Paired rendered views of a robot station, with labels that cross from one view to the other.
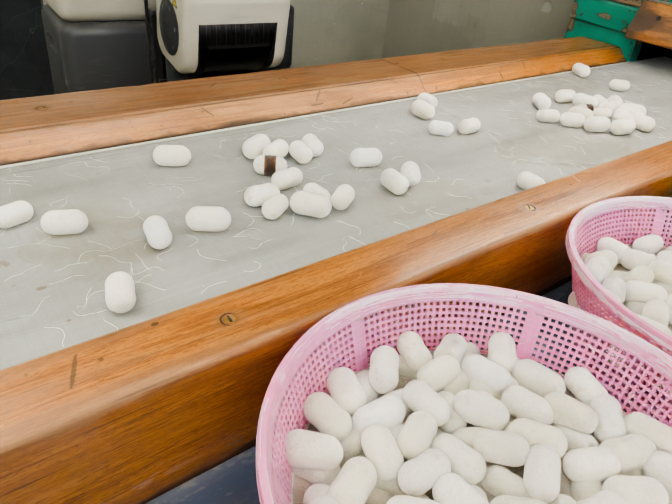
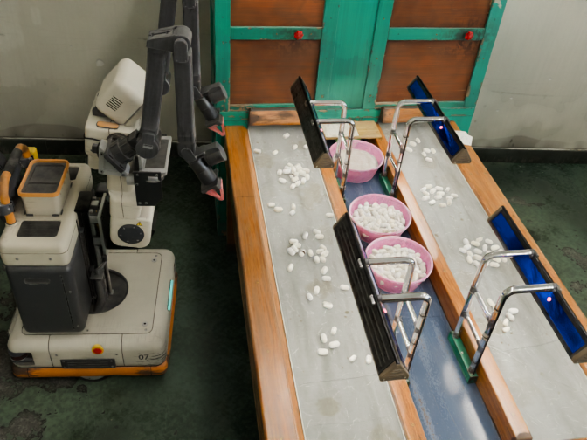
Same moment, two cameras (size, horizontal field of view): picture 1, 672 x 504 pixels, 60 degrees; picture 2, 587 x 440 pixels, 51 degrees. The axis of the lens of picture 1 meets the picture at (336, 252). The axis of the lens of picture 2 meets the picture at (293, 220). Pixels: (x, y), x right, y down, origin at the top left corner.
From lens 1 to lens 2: 2.18 m
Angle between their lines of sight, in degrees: 49
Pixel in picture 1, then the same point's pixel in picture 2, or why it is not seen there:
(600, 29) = (231, 120)
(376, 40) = not seen: outside the picture
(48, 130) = (272, 284)
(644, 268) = (365, 220)
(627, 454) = (399, 251)
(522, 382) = (382, 253)
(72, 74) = (72, 285)
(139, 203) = (307, 278)
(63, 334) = (349, 297)
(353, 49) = not seen: outside the picture
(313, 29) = not seen: outside the picture
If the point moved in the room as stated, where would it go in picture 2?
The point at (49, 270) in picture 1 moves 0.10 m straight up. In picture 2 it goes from (329, 296) to (333, 277)
